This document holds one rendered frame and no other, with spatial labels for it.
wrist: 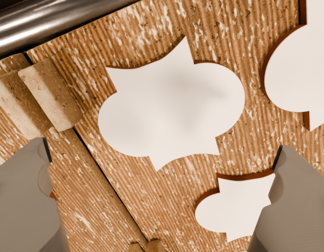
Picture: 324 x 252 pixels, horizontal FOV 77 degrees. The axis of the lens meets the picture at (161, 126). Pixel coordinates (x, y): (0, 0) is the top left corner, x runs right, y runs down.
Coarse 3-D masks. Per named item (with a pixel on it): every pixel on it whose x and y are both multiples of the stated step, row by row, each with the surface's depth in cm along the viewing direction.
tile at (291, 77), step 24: (312, 0) 14; (312, 24) 15; (288, 48) 16; (312, 48) 16; (264, 72) 17; (288, 72) 17; (312, 72) 17; (288, 96) 18; (312, 96) 18; (312, 120) 19
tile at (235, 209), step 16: (224, 176) 23; (240, 176) 23; (256, 176) 23; (272, 176) 22; (208, 192) 24; (224, 192) 23; (240, 192) 23; (256, 192) 23; (208, 208) 25; (224, 208) 25; (240, 208) 25; (256, 208) 24; (208, 224) 26; (224, 224) 26; (240, 224) 26
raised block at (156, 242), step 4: (152, 240) 29; (156, 240) 29; (148, 244) 29; (152, 244) 29; (156, 244) 28; (160, 244) 29; (148, 248) 28; (152, 248) 28; (156, 248) 28; (160, 248) 29
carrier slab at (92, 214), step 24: (0, 72) 18; (0, 120) 21; (0, 144) 22; (24, 144) 22; (48, 144) 22; (72, 144) 22; (48, 168) 24; (72, 168) 24; (96, 168) 25; (72, 192) 25; (96, 192) 25; (72, 216) 28; (96, 216) 27; (120, 216) 27; (72, 240) 30; (96, 240) 30; (120, 240) 30; (144, 240) 31
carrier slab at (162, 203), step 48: (144, 0) 15; (192, 0) 15; (240, 0) 15; (288, 0) 15; (48, 48) 17; (96, 48) 17; (144, 48) 17; (192, 48) 17; (240, 48) 17; (96, 96) 19; (96, 144) 22; (240, 144) 21; (288, 144) 21; (144, 192) 25; (192, 192) 25; (192, 240) 29; (240, 240) 29
